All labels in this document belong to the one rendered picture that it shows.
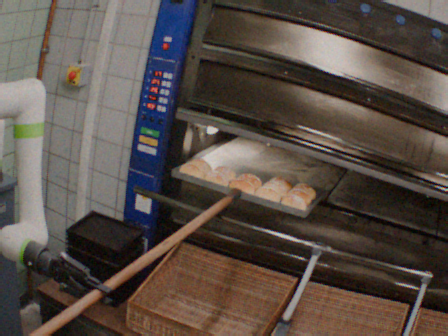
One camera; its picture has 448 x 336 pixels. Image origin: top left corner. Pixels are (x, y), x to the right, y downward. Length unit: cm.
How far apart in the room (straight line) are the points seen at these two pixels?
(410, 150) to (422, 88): 27
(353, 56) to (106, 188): 130
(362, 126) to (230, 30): 65
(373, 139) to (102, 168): 125
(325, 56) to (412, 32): 43
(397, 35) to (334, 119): 48
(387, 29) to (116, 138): 133
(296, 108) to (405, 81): 51
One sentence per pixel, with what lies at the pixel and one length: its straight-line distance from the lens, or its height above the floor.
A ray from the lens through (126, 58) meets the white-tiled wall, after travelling 277.
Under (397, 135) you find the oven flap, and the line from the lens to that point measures 244.
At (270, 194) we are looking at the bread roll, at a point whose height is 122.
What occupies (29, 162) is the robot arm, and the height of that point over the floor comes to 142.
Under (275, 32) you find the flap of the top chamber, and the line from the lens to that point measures 250.
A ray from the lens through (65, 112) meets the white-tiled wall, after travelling 300.
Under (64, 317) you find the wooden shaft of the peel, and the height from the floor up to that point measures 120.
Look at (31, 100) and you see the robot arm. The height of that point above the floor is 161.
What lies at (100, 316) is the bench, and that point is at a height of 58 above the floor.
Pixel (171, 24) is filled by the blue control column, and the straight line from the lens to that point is 262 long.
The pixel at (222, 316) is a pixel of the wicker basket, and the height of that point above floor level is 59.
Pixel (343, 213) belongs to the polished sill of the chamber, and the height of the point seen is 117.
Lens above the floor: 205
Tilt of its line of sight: 19 degrees down
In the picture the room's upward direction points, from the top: 11 degrees clockwise
